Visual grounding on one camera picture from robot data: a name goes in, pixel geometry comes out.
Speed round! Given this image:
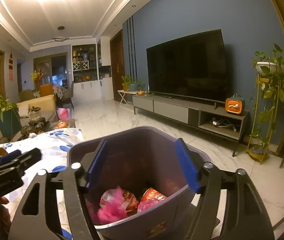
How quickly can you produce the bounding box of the red white snack bag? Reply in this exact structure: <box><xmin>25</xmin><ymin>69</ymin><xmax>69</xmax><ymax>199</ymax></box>
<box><xmin>99</xmin><ymin>189</ymin><xmax>139</xmax><ymax>216</ymax></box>

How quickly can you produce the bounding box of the ceiling lamp fixture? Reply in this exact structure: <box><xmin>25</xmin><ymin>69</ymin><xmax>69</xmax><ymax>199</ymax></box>
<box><xmin>52</xmin><ymin>37</ymin><xmax>69</xmax><ymax>42</ymax></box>

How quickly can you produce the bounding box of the orange fruit plate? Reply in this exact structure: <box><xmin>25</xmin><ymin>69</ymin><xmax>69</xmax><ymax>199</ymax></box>
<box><xmin>56</xmin><ymin>121</ymin><xmax>70</xmax><ymax>129</ymax></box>

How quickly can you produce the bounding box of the small potted plant orange pot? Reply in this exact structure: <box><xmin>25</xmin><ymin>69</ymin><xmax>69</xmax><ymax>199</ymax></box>
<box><xmin>121</xmin><ymin>75</ymin><xmax>131</xmax><ymax>92</ymax></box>

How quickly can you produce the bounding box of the grey tv console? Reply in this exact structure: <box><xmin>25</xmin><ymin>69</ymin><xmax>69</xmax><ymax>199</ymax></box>
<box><xmin>132</xmin><ymin>94</ymin><xmax>250</xmax><ymax>144</ymax></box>

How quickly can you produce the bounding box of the red wall hanging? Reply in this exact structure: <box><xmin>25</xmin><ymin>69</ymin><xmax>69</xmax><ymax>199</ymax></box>
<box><xmin>9</xmin><ymin>52</ymin><xmax>14</xmax><ymax>81</ymax></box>

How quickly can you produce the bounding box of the large black television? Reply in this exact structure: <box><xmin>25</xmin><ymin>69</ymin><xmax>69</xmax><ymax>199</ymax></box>
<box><xmin>146</xmin><ymin>29</ymin><xmax>228</xmax><ymax>102</ymax></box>

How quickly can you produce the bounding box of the white display cabinet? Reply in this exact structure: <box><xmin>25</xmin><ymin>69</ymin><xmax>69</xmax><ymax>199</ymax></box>
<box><xmin>72</xmin><ymin>36</ymin><xmax>114</xmax><ymax>103</ymax></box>

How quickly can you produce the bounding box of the small white side table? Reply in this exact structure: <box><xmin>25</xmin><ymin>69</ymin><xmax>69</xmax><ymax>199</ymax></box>
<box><xmin>117</xmin><ymin>89</ymin><xmax>138</xmax><ymax>104</ymax></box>

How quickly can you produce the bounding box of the green potted plant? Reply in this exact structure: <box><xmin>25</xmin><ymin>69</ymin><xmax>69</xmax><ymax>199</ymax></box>
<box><xmin>0</xmin><ymin>95</ymin><xmax>22</xmax><ymax>139</ymax></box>

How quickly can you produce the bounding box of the large pink plastic bag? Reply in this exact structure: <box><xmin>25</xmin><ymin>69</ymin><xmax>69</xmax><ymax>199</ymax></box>
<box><xmin>86</xmin><ymin>186</ymin><xmax>128</xmax><ymax>225</ymax></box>

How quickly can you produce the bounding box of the red instant noodle cup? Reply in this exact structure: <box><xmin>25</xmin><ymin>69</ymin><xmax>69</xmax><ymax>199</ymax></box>
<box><xmin>137</xmin><ymin>187</ymin><xmax>167</xmax><ymax>213</ymax></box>

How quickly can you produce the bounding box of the yellow flower bouquet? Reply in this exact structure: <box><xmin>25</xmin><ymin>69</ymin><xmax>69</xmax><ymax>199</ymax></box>
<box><xmin>31</xmin><ymin>70</ymin><xmax>44</xmax><ymax>92</ymax></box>

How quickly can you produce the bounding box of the orange dining chair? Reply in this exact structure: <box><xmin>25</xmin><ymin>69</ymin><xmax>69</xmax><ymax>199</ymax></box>
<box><xmin>40</xmin><ymin>83</ymin><xmax>54</xmax><ymax>97</ymax></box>

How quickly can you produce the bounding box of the dark wooden door right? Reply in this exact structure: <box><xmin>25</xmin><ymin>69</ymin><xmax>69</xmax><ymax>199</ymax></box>
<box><xmin>110</xmin><ymin>30</ymin><xmax>125</xmax><ymax>102</ymax></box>

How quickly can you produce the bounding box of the glass teapot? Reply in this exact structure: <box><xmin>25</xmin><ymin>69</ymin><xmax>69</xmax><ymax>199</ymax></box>
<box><xmin>28</xmin><ymin>106</ymin><xmax>42</xmax><ymax>122</ymax></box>

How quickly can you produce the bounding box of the orange retro radio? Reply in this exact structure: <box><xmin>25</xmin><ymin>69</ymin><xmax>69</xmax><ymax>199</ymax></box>
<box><xmin>225</xmin><ymin>94</ymin><xmax>245</xmax><ymax>115</ymax></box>

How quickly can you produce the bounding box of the tall plant stand with vine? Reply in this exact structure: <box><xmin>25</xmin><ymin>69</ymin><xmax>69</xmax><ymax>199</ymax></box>
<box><xmin>247</xmin><ymin>43</ymin><xmax>284</xmax><ymax>164</ymax></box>

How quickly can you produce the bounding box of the blue floral white tablecloth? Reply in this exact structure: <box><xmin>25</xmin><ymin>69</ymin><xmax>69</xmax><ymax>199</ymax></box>
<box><xmin>0</xmin><ymin>128</ymin><xmax>83</xmax><ymax>237</ymax></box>

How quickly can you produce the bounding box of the purple trash bin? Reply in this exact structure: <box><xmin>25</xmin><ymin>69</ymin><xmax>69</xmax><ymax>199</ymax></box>
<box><xmin>66</xmin><ymin>126</ymin><xmax>221</xmax><ymax>240</ymax></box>

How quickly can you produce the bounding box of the dark coffee table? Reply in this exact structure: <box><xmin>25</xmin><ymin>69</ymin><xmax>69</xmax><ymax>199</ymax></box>
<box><xmin>11</xmin><ymin>119</ymin><xmax>76</xmax><ymax>142</ymax></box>

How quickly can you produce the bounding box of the pink bag on floor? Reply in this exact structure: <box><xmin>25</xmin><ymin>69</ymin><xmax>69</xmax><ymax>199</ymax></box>
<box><xmin>57</xmin><ymin>108</ymin><xmax>71</xmax><ymax>121</ymax></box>

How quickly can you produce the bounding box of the blue pot plant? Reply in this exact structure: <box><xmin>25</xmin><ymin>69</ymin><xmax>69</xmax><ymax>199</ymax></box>
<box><xmin>129</xmin><ymin>80</ymin><xmax>143</xmax><ymax>91</ymax></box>

